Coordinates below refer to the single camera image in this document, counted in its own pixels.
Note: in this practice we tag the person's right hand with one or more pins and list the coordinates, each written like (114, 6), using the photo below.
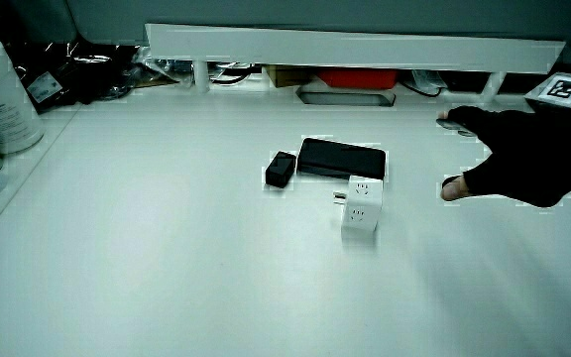
(528, 154)

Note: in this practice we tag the white cube socket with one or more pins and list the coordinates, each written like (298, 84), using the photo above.
(362, 208)

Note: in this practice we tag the red box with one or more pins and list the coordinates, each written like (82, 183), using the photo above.
(357, 78)

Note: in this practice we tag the black flat power bank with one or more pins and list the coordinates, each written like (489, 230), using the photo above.
(341, 158)

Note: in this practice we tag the grey flat tray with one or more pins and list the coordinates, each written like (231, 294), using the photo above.
(345, 98)

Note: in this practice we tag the white desk shelf riser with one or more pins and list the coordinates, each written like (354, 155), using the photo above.
(315, 47)

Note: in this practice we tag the small black charger block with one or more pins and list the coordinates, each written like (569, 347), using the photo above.
(280, 169)

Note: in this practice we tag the brown cardboard box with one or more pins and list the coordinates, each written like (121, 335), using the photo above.
(288, 76)

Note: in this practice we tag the black plastic bag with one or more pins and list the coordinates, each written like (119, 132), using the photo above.
(82, 74)

